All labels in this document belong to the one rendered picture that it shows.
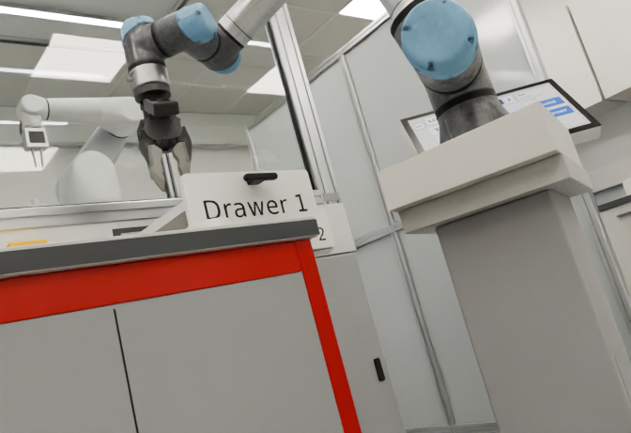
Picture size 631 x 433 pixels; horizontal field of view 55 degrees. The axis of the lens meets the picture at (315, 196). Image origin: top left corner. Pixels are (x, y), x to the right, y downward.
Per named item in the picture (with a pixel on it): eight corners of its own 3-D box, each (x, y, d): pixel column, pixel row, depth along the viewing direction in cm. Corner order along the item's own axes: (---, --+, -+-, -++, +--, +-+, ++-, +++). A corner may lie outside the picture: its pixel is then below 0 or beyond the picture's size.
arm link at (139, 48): (145, 7, 121) (109, 23, 123) (155, 56, 118) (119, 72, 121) (167, 23, 128) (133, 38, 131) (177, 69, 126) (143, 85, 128)
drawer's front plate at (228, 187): (320, 219, 125) (307, 169, 127) (194, 232, 106) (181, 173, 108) (315, 222, 126) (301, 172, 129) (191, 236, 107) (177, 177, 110)
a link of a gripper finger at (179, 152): (193, 192, 123) (177, 150, 124) (200, 182, 118) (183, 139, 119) (178, 196, 122) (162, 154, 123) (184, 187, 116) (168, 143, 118)
